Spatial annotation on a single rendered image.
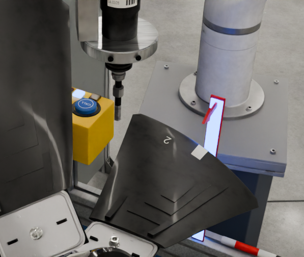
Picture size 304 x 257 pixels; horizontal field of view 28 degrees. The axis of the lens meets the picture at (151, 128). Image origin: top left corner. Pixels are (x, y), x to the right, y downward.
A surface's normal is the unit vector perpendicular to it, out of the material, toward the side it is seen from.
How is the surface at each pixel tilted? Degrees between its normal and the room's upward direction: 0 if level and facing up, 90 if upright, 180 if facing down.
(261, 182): 90
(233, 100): 89
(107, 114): 90
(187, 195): 15
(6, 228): 48
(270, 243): 0
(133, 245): 7
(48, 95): 38
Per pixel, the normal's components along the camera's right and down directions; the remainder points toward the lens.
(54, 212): -0.02, -0.08
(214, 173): 0.43, -0.72
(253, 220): 0.56, 0.53
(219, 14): -0.55, 0.44
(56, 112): 0.19, -0.24
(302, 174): 0.05, -0.79
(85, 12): 0.17, 0.61
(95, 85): 0.90, 0.30
